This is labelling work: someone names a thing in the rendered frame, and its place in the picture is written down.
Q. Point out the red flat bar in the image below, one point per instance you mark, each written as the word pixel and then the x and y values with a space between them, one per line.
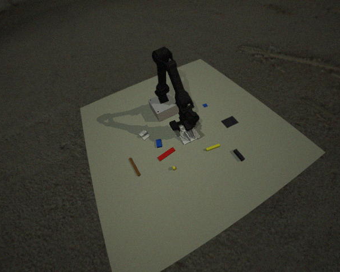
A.
pixel 164 155

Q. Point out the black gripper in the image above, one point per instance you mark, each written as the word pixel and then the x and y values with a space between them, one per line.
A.
pixel 175 125

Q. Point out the blue rectangular block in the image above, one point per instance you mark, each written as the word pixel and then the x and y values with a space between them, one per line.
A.
pixel 158 143

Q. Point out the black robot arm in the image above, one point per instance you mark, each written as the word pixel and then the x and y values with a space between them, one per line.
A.
pixel 161 58

